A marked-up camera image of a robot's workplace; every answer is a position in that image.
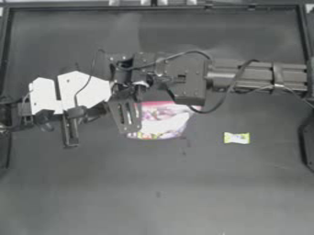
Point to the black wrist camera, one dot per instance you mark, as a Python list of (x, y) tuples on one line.
[(77, 112)]

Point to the black table frame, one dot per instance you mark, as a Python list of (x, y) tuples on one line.
[(122, 7)]

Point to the clear bag with pink zip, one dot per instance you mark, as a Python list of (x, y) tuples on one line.
[(164, 122)]

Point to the green white candy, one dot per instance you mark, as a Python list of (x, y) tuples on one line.
[(236, 138)]

